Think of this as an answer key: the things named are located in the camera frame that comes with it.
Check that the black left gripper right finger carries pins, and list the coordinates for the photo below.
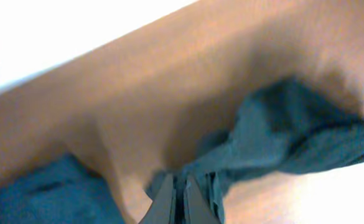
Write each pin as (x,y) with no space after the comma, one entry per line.
(196,209)

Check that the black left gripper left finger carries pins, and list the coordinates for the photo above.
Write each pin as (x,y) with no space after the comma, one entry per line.
(162,207)

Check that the dark green shirt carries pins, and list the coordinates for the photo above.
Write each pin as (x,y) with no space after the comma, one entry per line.
(285,127)

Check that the navy blue folded garment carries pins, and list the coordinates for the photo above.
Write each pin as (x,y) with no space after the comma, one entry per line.
(63,191)

